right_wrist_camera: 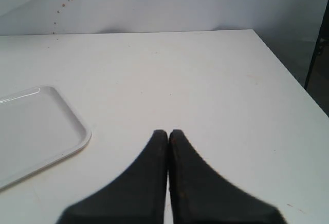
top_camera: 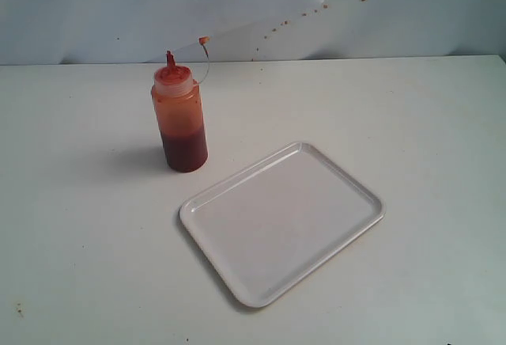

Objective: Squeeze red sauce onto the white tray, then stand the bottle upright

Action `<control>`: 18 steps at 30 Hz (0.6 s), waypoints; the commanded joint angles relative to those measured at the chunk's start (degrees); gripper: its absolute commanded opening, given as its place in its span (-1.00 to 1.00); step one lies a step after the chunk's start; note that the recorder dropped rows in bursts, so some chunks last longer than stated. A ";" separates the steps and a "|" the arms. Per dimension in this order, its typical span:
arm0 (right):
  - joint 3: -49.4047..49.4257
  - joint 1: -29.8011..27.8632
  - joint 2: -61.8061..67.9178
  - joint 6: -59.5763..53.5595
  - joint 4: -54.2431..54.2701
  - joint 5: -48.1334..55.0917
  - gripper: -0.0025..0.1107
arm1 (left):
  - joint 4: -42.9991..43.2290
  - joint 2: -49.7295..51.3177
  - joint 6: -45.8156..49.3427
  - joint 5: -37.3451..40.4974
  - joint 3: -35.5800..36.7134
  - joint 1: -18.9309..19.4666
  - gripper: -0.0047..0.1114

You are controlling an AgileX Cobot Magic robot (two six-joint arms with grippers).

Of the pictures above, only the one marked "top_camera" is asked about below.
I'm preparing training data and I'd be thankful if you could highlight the red sauce squeeze bottle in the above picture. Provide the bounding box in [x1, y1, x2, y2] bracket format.
[151, 51, 208, 173]

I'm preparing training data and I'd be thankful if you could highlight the white rectangular plastic tray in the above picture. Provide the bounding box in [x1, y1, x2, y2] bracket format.
[179, 142, 385, 309]

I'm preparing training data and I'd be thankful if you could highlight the white backdrop sheet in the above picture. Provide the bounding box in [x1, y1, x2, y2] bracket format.
[1, 0, 505, 65]

